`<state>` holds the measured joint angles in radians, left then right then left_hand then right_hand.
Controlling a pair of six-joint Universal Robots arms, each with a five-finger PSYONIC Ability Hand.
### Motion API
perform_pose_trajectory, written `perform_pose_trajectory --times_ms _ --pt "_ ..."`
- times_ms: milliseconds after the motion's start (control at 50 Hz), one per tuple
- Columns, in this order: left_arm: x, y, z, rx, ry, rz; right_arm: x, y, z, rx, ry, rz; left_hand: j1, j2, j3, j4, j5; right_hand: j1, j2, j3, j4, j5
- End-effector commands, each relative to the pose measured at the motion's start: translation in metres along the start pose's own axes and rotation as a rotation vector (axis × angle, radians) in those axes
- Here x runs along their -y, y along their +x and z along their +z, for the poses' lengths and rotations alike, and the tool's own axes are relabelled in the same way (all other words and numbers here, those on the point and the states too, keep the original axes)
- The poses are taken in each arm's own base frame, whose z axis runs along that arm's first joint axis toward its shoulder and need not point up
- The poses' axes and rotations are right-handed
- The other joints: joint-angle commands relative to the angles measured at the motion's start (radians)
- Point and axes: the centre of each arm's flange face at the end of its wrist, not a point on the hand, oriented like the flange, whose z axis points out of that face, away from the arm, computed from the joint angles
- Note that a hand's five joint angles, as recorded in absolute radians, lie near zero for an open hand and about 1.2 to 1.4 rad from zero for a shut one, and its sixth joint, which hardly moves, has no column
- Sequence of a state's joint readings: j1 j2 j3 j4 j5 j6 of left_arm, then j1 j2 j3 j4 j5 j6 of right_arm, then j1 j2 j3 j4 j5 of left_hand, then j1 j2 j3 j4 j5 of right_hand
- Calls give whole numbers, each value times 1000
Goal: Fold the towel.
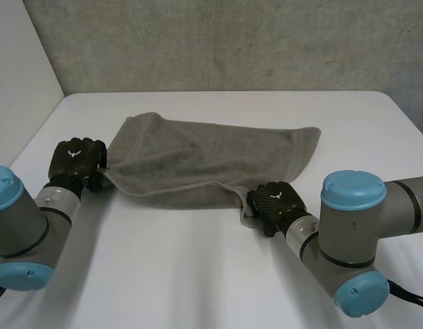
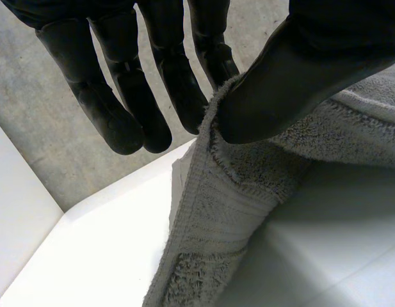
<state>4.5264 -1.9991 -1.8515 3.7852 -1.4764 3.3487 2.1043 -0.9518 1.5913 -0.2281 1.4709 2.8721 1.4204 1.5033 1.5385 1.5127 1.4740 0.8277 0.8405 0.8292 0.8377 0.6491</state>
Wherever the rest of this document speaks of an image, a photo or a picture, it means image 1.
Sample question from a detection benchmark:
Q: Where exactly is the grey towel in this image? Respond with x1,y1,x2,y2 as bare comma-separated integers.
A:
98,112,323,230

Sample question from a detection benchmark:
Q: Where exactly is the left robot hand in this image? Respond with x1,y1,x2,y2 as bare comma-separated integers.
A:
47,137,109,201

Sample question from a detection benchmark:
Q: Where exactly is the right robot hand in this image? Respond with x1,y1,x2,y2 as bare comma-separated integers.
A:
245,181,312,238

